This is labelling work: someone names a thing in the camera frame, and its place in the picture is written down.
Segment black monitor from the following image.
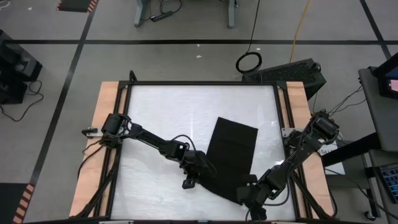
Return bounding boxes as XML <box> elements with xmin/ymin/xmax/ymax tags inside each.
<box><xmin>372</xmin><ymin>52</ymin><xmax>398</xmax><ymax>100</ymax></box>

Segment black equipment stack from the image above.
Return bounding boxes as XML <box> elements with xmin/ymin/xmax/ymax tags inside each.
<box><xmin>0</xmin><ymin>29</ymin><xmax>44</xmax><ymax>105</ymax></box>

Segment black metal table frame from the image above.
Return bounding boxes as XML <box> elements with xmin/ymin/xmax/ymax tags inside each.
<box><xmin>70</xmin><ymin>80</ymin><xmax>340</xmax><ymax>224</ymax></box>

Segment blue-lit keyboard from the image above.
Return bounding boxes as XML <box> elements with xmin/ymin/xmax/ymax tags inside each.
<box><xmin>377</xmin><ymin>164</ymin><xmax>398</xmax><ymax>205</ymax></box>

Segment black cable with coil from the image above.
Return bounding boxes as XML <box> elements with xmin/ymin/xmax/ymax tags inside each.
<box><xmin>234</xmin><ymin>0</ymin><xmax>264</xmax><ymax>75</ymax></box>

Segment black mat orange-striped edge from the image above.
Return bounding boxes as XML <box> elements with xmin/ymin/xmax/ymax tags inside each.
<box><xmin>55</xmin><ymin>0</ymin><xmax>100</xmax><ymax>14</ymax></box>
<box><xmin>0</xmin><ymin>182</ymin><xmax>36</xmax><ymax>224</ymax></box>

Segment white paper sheet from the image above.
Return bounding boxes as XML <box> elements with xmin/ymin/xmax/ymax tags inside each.
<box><xmin>316</xmin><ymin>139</ymin><xmax>346</xmax><ymax>175</ymax></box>

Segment black cart bar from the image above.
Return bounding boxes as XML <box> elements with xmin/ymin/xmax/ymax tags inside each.
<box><xmin>321</xmin><ymin>133</ymin><xmax>382</xmax><ymax>168</ymax></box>

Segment black power strip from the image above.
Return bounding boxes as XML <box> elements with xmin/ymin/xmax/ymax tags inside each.
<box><xmin>150</xmin><ymin>11</ymin><xmax>174</xmax><ymax>23</ymax></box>

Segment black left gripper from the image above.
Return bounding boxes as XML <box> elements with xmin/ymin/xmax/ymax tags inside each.
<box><xmin>181</xmin><ymin>149</ymin><xmax>224</xmax><ymax>187</ymax></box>

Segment black towel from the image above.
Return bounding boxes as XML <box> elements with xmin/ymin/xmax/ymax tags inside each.
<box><xmin>198</xmin><ymin>116</ymin><xmax>259</xmax><ymax>205</ymax></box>

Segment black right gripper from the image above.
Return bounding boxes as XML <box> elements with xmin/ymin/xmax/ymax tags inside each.
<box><xmin>235</xmin><ymin>174</ymin><xmax>271</xmax><ymax>205</ymax></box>

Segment yellow cable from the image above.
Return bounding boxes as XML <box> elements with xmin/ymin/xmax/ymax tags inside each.
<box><xmin>289</xmin><ymin>0</ymin><xmax>312</xmax><ymax>64</ymax></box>

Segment grey-legged wooden desk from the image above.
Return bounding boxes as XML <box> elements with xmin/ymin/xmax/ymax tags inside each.
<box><xmin>133</xmin><ymin>0</ymin><xmax>239</xmax><ymax>29</ymax></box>

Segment grey cart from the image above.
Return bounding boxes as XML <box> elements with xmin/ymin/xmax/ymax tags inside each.
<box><xmin>357</xmin><ymin>66</ymin><xmax>398</xmax><ymax>153</ymax></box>

